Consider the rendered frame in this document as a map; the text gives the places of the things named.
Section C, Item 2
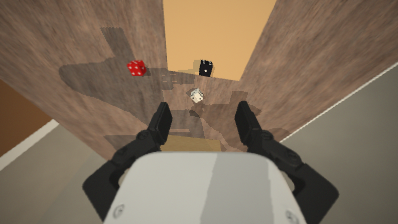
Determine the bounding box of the red die with white pips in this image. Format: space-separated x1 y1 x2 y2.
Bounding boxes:
127 60 147 76

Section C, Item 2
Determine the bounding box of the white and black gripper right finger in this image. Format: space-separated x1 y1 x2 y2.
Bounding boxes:
235 101 339 224

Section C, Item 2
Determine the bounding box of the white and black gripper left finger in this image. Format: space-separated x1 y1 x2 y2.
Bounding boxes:
82 102 172 223

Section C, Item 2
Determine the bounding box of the tan flat mat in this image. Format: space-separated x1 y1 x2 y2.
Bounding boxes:
163 0 277 81

